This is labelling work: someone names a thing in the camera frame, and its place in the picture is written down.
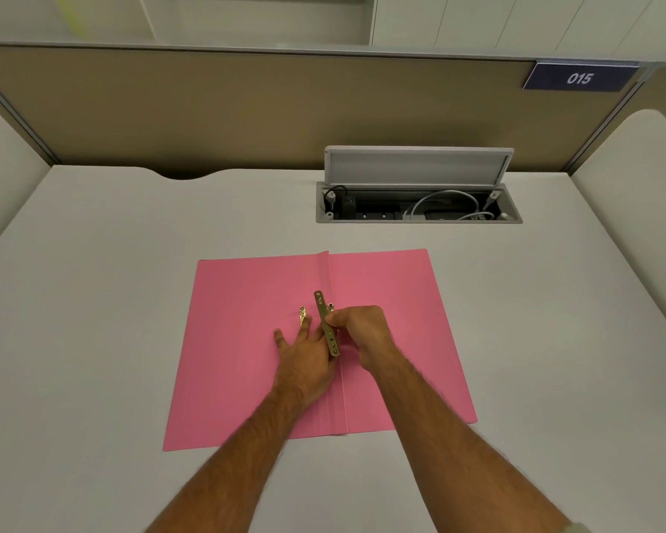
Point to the person's left hand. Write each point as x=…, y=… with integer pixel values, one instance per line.
x=302, y=369

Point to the brass fastener prong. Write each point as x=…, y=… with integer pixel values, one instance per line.
x=302, y=314

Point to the pink paper file folder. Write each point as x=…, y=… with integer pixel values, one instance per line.
x=233, y=349

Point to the person's right forearm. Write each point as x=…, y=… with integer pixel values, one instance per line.
x=455, y=449

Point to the beige desk partition panel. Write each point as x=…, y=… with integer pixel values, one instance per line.
x=255, y=110

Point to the person's right fingers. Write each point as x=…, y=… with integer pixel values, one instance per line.
x=345, y=323

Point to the brass fastener compressor bar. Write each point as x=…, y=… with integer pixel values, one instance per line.
x=327, y=326

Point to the white curved side divider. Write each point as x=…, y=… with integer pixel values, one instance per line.
x=638, y=199
x=5, y=177

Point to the person's left forearm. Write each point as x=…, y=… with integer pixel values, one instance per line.
x=233, y=466

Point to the black power adapter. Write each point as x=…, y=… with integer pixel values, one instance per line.
x=348, y=205

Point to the person's left little finger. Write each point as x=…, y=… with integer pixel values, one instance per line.
x=280, y=340

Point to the dark blue number sign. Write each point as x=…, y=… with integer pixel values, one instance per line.
x=580, y=77

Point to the person's right hand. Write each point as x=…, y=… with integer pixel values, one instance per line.
x=369, y=335

